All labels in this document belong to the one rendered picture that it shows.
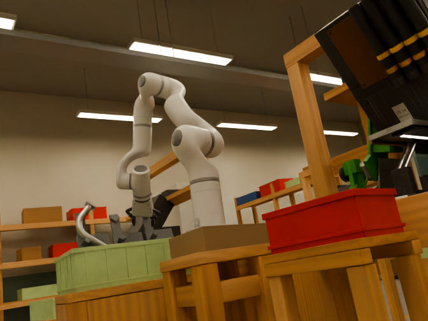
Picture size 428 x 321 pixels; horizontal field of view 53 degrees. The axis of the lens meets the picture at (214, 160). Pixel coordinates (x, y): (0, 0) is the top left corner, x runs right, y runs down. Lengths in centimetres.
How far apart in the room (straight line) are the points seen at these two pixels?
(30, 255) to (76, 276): 573
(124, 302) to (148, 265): 19
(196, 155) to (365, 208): 74
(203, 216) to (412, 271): 75
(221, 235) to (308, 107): 114
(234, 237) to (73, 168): 716
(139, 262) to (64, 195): 654
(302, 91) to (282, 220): 135
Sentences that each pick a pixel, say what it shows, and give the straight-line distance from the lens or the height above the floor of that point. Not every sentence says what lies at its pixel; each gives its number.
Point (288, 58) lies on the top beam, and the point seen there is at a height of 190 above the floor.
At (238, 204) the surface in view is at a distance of 880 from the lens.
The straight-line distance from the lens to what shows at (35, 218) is 765.
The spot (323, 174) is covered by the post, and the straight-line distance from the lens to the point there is 234.
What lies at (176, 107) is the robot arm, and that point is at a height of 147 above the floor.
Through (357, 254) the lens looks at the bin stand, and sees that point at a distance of 106.
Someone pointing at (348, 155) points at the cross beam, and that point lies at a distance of 235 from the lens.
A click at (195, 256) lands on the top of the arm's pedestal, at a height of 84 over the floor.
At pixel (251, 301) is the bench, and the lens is 190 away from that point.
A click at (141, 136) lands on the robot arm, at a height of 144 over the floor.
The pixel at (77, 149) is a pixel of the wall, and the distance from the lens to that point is 870.
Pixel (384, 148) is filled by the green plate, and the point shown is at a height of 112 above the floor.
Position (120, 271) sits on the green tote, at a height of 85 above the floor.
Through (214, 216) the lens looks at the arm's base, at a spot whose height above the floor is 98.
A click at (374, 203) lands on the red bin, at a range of 117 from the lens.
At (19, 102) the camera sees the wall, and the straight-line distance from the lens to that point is 880.
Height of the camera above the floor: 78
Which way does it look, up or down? 15 degrees up
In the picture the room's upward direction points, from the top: 9 degrees counter-clockwise
